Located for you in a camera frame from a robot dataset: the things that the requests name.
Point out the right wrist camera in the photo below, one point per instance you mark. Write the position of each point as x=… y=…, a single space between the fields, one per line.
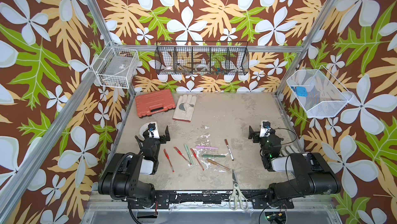
x=266 y=129

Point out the red pen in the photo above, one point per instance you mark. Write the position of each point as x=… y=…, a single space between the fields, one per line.
x=196 y=157
x=180 y=153
x=168 y=158

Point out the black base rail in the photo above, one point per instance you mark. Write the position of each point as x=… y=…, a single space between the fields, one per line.
x=211 y=197

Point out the white mesh basket right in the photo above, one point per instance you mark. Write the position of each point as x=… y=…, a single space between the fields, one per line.
x=327 y=96

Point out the white wire basket left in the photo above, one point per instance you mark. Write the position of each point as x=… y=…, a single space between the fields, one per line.
x=115 y=66

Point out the white-handled scissors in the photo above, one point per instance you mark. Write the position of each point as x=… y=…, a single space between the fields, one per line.
x=237 y=198

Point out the brown orange pen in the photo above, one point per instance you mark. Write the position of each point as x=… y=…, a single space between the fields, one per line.
x=218 y=164

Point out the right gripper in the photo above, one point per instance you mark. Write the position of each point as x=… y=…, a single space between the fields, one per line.
x=251 y=134

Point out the brown white marker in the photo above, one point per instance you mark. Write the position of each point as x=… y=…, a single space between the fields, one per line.
x=229 y=150

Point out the white tape roll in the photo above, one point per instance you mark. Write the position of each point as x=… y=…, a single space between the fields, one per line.
x=143 y=129

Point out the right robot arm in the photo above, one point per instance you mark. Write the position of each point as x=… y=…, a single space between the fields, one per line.
x=312 y=174

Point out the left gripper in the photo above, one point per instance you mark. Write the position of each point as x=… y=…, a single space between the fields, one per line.
x=162 y=140

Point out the light green pen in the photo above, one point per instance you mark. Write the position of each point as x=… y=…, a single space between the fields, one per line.
x=188 y=153

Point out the red plastic tool case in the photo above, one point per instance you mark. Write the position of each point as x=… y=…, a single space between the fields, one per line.
x=154 y=102

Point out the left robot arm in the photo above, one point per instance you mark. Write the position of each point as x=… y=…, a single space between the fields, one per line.
x=121 y=178

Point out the blue object in basket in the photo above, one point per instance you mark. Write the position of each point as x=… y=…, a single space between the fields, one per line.
x=301 y=91

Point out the black wire basket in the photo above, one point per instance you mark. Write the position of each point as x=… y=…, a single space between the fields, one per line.
x=201 y=58

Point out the pink pen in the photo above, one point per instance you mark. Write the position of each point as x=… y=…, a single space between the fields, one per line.
x=206 y=147

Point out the beige work glove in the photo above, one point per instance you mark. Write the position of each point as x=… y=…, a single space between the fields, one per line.
x=185 y=108

